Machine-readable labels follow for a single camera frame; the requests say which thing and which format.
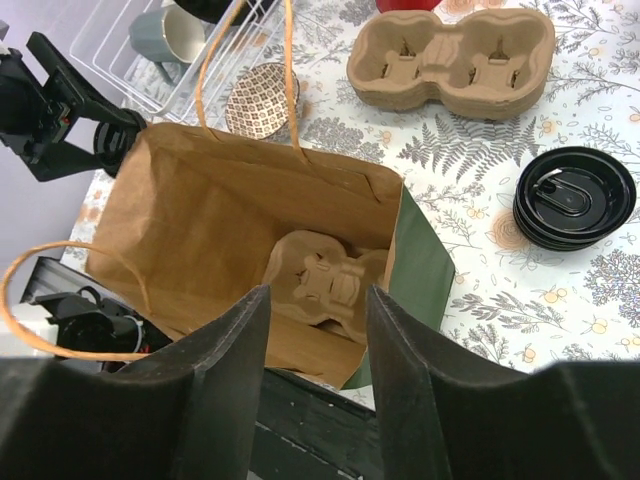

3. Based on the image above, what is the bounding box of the brown pulp cup carrier stack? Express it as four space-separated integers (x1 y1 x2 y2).
346 8 555 120

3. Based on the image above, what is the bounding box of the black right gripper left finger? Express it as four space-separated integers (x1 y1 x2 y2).
1 286 270 479

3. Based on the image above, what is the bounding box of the grey blue cup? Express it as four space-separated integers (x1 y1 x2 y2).
129 5 206 85

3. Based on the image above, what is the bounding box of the black plastic cup lid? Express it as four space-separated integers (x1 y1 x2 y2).
93 122 140 178

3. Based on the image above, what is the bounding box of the single brown pulp cup carrier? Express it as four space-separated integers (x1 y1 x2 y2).
263 230 388 345

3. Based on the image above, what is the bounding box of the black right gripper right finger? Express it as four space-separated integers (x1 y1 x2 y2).
366 287 639 479

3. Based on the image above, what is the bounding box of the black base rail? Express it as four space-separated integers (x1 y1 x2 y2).
250 369 384 480

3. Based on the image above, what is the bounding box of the red ribbed straw holder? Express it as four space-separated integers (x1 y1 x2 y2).
375 0 442 13

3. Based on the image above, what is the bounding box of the floral tablecloth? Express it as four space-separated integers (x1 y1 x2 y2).
74 1 639 372

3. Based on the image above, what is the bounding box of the black round plate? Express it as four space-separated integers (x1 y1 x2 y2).
175 0 274 26

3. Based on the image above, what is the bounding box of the green paper bag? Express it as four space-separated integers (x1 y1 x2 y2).
86 123 455 388

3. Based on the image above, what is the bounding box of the aluminium frame rail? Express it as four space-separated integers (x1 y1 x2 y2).
11 256 89 324

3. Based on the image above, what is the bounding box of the white wire dish rack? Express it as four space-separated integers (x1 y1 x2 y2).
70 1 284 129

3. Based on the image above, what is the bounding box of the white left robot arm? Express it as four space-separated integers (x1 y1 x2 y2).
1 32 169 363

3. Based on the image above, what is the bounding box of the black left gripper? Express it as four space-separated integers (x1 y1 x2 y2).
1 32 147 182

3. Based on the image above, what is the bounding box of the patterned small bowl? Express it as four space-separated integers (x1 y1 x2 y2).
225 62 291 143

